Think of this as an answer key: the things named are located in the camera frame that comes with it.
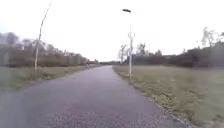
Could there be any wide grass field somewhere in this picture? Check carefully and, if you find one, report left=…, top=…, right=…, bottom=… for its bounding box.
left=112, top=64, right=224, bottom=128

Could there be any grey asphalt path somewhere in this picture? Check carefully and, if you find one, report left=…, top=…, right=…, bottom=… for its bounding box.
left=0, top=65, right=188, bottom=128

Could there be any pale street lamp pole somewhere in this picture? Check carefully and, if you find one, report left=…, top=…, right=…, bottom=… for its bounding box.
left=121, top=8, right=135, bottom=78

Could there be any grass strip with weeds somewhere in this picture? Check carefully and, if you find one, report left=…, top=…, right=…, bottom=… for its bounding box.
left=0, top=64, right=102, bottom=93

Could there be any thin bare young tree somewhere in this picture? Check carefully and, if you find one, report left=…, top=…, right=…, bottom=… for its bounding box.
left=33, top=1, right=54, bottom=71

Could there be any tall bare tree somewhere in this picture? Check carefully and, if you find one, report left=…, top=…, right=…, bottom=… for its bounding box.
left=127, top=31, right=137, bottom=66

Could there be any row of brown trees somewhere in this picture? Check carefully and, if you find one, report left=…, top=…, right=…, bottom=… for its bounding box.
left=0, top=31, right=100, bottom=69

